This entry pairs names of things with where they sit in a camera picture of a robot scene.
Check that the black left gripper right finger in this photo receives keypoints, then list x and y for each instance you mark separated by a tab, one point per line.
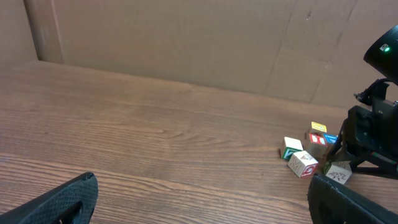
331	202

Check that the white block red side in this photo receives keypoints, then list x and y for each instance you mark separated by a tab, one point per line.
302	164

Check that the yellow block far top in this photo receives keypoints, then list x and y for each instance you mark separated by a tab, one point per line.
317	129

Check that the blue letter block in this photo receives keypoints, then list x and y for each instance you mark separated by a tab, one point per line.
330	138

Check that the red letter I block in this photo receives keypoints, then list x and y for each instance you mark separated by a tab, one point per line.
315	145

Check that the white letter W block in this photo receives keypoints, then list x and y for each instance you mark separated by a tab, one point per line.
339	171

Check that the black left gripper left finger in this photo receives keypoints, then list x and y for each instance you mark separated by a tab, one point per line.
72	202

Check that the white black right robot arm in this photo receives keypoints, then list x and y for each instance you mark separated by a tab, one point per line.
382	56

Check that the white block green side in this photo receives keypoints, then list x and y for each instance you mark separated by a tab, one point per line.
290	146

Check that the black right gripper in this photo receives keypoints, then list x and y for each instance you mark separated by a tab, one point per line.
371	135

